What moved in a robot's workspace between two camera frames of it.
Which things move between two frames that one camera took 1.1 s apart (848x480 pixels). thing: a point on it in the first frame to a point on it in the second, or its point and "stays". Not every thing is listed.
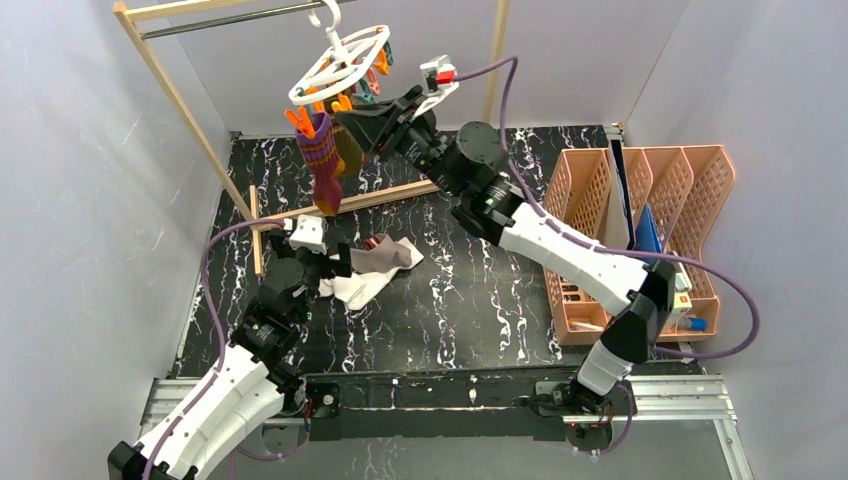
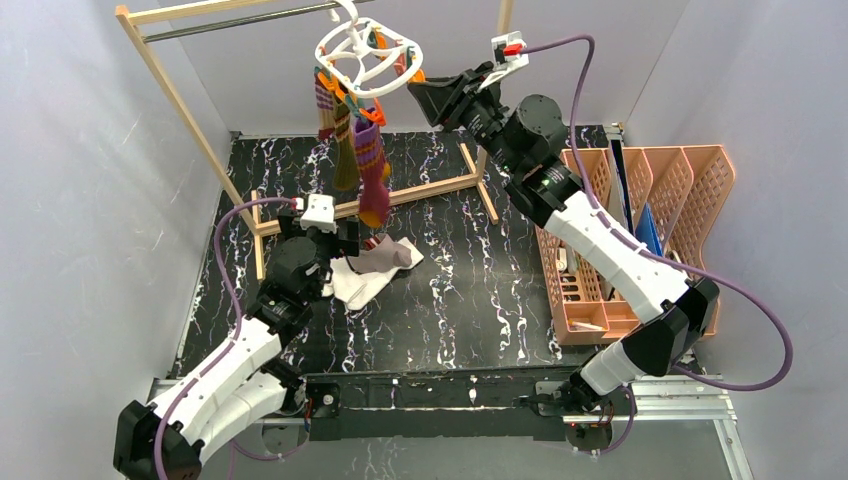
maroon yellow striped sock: [325, 164] to [373, 173]
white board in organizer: [619, 228] stays
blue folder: [646, 236] stays
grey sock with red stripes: [380, 254] stays
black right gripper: [396, 125] to [461, 102]
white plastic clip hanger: [346, 58] to [366, 56]
